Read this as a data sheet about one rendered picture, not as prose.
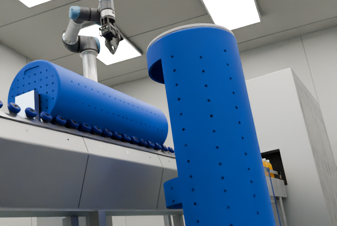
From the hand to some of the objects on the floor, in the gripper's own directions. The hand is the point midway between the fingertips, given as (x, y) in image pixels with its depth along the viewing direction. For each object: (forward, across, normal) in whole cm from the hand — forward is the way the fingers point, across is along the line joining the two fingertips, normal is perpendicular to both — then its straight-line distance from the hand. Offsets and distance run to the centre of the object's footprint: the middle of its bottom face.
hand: (114, 52), depth 222 cm
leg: (+147, -6, -20) cm, 148 cm away
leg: (+140, -15, +79) cm, 161 cm away
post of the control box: (+137, -35, +107) cm, 178 cm away
